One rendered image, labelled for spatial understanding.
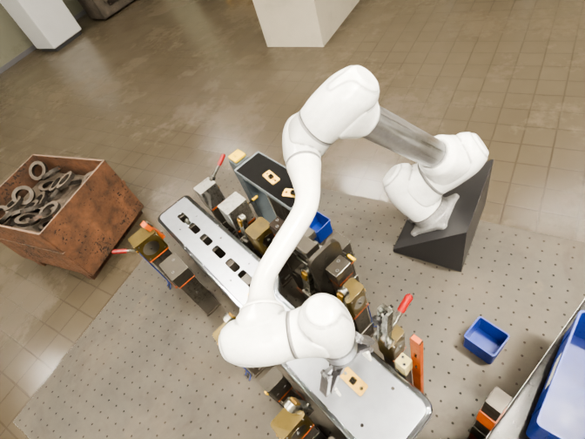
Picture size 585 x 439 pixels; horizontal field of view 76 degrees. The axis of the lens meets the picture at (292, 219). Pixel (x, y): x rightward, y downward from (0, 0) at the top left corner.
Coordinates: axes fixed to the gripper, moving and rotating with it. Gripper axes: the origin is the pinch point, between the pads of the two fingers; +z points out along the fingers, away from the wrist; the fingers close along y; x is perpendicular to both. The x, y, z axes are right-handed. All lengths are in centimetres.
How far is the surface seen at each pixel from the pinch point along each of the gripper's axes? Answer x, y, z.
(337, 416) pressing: 2.7, 10.6, 7.3
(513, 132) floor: -60, -225, 111
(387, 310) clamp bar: 0.6, -16.4, -13.8
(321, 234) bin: -62, -41, 34
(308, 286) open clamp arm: -31.3, -11.9, 4.6
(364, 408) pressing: 6.7, 3.9, 7.3
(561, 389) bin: 39, -32, 4
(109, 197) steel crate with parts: -248, 23, 66
